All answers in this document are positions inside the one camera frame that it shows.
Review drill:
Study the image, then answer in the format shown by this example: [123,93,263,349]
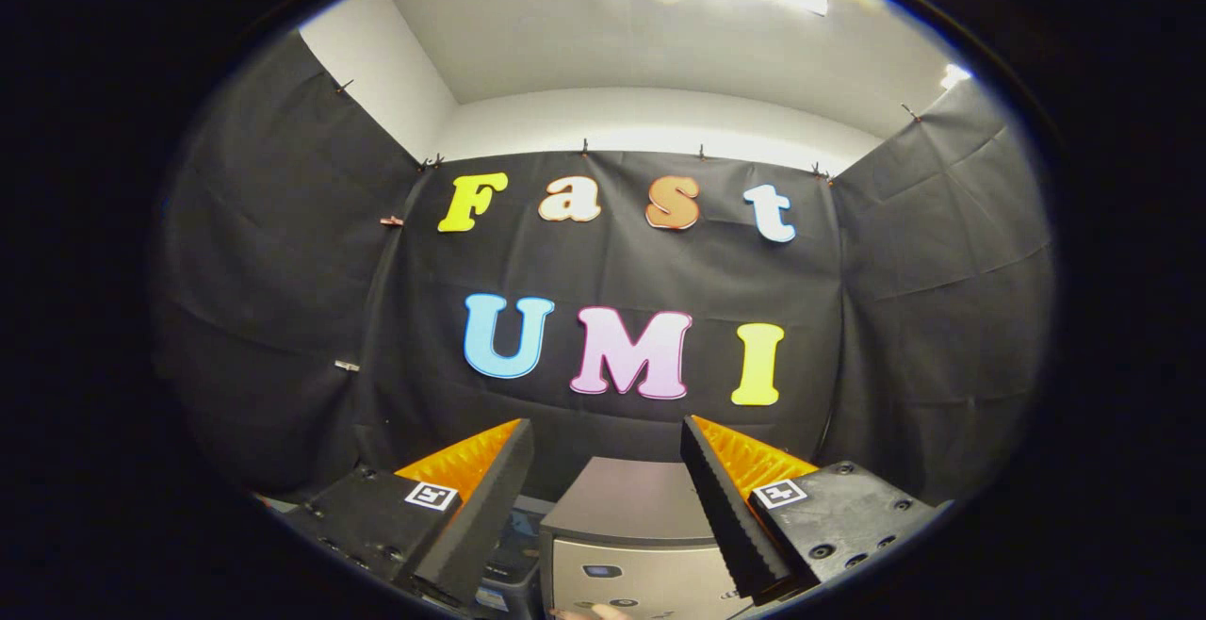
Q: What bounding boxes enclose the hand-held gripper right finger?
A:
[680,416,945,602]

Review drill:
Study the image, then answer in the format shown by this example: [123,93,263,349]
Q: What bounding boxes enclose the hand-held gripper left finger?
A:
[273,418,536,610]

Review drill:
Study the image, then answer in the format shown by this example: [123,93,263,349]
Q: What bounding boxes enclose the black backdrop cloth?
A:
[155,31,1056,508]

